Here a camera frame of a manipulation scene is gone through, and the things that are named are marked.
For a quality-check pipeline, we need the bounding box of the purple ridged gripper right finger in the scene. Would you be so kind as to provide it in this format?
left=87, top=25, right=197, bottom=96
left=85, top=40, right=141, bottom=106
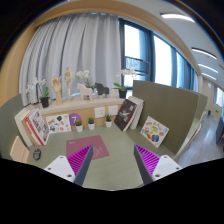
left=134, top=144, right=181, bottom=185

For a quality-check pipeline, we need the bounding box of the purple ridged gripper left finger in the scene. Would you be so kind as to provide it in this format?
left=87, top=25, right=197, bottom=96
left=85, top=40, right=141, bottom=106
left=45, top=144, right=93, bottom=186

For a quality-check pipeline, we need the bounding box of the black computer mouse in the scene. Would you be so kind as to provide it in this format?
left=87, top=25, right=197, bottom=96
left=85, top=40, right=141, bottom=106
left=33, top=149, right=41, bottom=160

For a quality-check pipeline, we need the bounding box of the pink mouse pad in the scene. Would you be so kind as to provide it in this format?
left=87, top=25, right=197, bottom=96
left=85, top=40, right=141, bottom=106
left=65, top=134, right=110, bottom=161

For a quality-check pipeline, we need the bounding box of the sticker card on partition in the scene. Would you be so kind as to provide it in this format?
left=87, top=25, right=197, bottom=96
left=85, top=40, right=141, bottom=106
left=140, top=116, right=169, bottom=148

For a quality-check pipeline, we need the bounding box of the small potted plant left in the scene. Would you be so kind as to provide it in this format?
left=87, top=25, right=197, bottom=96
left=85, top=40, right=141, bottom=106
left=75, top=120, right=83, bottom=132

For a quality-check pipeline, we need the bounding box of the small potted plant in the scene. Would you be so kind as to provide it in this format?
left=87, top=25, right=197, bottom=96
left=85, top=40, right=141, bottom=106
left=105, top=114, right=112, bottom=128
left=88, top=117, right=95, bottom=130
left=75, top=120, right=83, bottom=132

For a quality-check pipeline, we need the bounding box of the sticker card on shelf front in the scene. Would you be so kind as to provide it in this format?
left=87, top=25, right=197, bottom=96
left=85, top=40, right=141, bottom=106
left=46, top=114, right=71, bottom=133

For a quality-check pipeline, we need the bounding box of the small potted plant middle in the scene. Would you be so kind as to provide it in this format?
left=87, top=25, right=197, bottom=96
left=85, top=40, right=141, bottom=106
left=88, top=117, right=95, bottom=130

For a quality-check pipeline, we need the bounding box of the purple round number sign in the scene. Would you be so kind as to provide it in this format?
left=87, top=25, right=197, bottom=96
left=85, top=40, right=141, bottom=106
left=69, top=113, right=81, bottom=126

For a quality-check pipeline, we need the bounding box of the wooden shelf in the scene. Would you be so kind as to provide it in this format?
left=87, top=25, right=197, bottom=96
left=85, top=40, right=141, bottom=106
left=38, top=95, right=126, bottom=129

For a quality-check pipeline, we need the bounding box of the small potted plant right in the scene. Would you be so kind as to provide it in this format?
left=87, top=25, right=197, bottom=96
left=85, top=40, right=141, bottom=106
left=105, top=114, right=112, bottom=128

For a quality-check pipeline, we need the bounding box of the wooden block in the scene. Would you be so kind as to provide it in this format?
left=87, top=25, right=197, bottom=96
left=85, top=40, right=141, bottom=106
left=10, top=136, right=29, bottom=163

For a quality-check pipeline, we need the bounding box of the red white book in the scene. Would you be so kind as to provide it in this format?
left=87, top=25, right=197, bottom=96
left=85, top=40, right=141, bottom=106
left=25, top=109, right=50, bottom=146

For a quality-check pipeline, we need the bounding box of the green felt partition panel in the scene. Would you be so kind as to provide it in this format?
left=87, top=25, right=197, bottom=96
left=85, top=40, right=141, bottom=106
left=133, top=81, right=208, bottom=157

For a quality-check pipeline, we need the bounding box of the white book behind black book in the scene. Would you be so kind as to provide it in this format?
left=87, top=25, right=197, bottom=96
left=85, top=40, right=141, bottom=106
left=128, top=96, right=144, bottom=129

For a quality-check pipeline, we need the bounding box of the white orchid black pot left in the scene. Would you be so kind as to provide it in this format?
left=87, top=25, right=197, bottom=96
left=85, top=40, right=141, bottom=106
left=25, top=79, right=49, bottom=108

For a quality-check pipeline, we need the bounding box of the white orchid black pot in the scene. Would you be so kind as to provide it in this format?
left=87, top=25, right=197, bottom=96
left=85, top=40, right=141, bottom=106
left=114, top=68, right=136, bottom=99
left=25, top=79, right=49, bottom=108

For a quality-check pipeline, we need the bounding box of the white book far left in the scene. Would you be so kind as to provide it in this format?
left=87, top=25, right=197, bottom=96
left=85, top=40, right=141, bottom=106
left=14, top=108, right=33, bottom=147

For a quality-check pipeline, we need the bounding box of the pink toy horse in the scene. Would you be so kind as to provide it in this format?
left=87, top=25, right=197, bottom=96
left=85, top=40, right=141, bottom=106
left=77, top=83, right=93, bottom=100

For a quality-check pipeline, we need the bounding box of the black toy horse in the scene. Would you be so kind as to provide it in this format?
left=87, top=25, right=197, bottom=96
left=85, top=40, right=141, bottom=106
left=95, top=83, right=109, bottom=96

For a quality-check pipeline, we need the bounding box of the white orchid black pot right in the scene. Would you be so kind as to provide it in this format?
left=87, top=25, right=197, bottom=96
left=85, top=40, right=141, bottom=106
left=114, top=68, right=136, bottom=99

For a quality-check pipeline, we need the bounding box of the wooden hand model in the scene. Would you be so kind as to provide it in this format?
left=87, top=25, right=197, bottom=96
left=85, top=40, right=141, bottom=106
left=51, top=76, right=62, bottom=105

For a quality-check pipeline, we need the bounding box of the wooden mannequin figure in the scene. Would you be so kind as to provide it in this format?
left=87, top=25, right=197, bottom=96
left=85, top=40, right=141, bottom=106
left=64, top=67, right=74, bottom=98

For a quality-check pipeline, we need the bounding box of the white orchid behind horse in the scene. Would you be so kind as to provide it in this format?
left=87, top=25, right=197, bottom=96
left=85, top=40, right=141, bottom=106
left=76, top=70, right=94, bottom=89

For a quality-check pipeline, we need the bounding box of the grey curtain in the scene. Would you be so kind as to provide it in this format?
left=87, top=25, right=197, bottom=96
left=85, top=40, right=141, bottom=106
left=19, top=13, right=121, bottom=105

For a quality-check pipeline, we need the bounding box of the white wall socket left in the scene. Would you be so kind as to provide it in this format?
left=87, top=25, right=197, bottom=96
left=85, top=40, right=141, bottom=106
left=94, top=107, right=105, bottom=118

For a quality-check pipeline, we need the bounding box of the white wall socket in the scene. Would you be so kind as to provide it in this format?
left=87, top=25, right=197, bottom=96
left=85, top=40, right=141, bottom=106
left=108, top=105, right=118, bottom=115
left=94, top=107, right=105, bottom=118

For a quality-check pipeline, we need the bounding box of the white wall socket right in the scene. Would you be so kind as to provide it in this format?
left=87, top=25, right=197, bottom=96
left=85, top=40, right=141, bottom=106
left=108, top=105, right=118, bottom=115

